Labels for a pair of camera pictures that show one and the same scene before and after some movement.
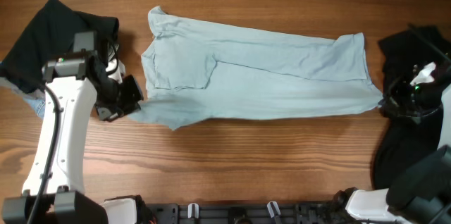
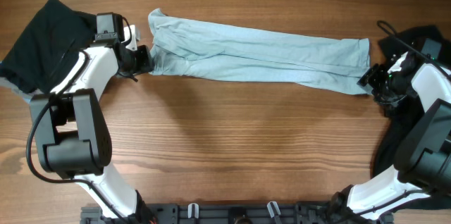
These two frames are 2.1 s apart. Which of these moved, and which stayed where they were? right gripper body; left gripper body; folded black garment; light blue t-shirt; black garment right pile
Moved: left gripper body; light blue t-shirt; right gripper body
Stayed: black garment right pile; folded black garment
